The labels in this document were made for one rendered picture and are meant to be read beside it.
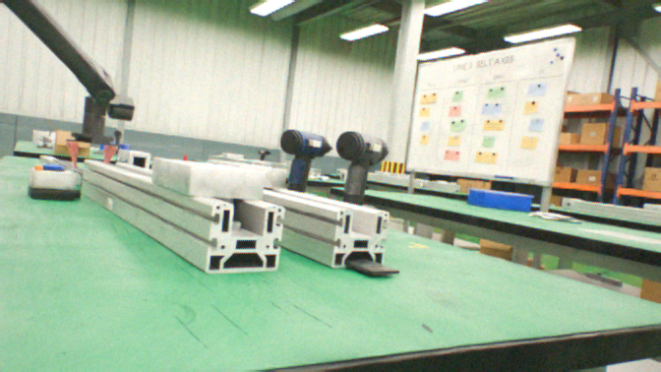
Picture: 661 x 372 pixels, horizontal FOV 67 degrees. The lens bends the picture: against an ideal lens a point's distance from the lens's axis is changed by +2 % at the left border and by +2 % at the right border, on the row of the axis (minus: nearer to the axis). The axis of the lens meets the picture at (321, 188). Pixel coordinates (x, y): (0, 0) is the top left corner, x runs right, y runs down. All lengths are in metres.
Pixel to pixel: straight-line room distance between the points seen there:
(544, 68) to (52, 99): 10.47
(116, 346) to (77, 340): 0.03
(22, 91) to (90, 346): 12.08
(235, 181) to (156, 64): 12.09
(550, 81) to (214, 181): 3.33
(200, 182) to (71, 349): 0.32
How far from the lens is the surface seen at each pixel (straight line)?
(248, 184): 0.69
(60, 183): 1.20
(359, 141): 0.97
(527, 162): 3.81
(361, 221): 0.76
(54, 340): 0.42
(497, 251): 4.90
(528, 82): 3.93
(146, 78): 12.66
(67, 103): 12.41
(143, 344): 0.40
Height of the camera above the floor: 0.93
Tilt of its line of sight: 3 degrees down
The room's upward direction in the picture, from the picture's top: 7 degrees clockwise
